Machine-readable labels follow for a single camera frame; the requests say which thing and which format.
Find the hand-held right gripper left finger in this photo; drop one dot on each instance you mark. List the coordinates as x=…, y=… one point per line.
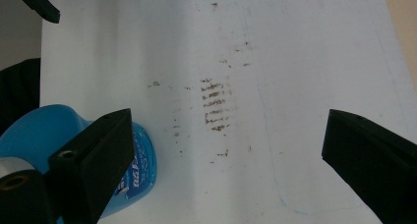
x=98, y=158

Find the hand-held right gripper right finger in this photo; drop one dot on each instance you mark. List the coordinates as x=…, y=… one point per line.
x=367, y=155

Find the blue tape roll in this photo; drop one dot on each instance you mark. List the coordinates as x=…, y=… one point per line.
x=39, y=134

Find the dark cloth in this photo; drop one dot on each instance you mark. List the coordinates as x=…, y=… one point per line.
x=18, y=93

